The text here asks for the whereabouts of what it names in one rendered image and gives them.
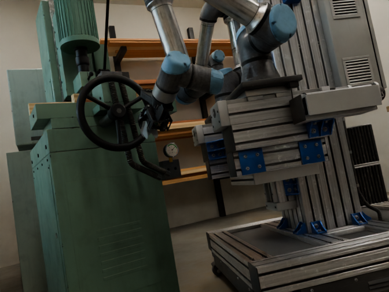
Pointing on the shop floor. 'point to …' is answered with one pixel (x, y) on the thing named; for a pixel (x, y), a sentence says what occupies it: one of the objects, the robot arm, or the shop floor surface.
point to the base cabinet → (103, 223)
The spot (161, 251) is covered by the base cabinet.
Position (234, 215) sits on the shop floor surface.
